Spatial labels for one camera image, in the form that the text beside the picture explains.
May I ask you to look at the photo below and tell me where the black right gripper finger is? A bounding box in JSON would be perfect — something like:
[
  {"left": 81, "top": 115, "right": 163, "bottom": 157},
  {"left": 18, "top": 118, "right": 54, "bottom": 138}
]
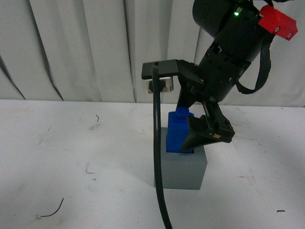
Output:
[{"left": 180, "top": 115, "right": 233, "bottom": 152}]

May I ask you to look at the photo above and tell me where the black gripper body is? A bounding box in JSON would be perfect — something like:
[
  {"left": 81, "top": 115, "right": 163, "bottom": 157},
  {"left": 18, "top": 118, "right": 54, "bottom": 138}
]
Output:
[{"left": 177, "top": 43, "right": 253, "bottom": 120}]

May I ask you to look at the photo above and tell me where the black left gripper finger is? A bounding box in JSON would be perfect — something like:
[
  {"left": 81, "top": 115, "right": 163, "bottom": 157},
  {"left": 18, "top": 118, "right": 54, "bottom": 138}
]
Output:
[{"left": 177, "top": 89, "right": 196, "bottom": 108}]

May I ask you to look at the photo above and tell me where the blue plastic part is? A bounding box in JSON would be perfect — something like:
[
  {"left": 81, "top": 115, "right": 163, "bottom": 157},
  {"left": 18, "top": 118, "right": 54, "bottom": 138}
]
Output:
[{"left": 166, "top": 107, "right": 194, "bottom": 154}]

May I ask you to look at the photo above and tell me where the gray base block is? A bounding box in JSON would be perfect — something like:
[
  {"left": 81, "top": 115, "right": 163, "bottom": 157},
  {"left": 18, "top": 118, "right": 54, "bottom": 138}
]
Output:
[{"left": 153, "top": 127, "right": 207, "bottom": 190}]

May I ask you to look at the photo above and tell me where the red plastic block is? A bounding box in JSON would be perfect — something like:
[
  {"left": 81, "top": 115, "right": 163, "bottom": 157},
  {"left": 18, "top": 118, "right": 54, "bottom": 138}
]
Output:
[{"left": 258, "top": 5, "right": 298, "bottom": 41}]

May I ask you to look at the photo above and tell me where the white curtain backdrop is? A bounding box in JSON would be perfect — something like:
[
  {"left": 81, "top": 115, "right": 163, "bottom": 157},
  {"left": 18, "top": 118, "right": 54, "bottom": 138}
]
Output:
[{"left": 0, "top": 0, "right": 305, "bottom": 107}]

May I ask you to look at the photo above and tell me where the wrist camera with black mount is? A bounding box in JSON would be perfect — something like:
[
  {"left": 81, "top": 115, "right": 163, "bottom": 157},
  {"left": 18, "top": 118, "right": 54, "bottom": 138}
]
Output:
[{"left": 141, "top": 60, "right": 178, "bottom": 94}]

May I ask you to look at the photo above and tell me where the black strap cable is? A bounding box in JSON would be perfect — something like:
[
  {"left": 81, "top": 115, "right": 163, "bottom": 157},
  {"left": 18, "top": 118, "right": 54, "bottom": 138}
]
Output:
[{"left": 236, "top": 35, "right": 274, "bottom": 95}]

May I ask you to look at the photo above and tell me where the black camera cable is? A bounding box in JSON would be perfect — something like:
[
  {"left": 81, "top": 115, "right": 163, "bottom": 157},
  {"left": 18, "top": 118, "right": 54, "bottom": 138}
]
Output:
[{"left": 151, "top": 66, "right": 173, "bottom": 229}]

